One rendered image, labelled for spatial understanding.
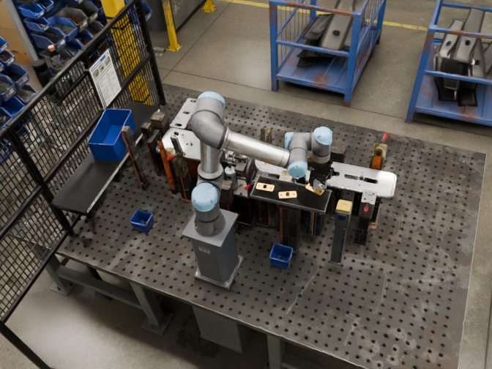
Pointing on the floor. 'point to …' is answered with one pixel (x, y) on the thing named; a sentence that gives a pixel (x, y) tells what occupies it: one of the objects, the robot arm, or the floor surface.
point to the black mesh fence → (64, 156)
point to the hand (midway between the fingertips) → (315, 186)
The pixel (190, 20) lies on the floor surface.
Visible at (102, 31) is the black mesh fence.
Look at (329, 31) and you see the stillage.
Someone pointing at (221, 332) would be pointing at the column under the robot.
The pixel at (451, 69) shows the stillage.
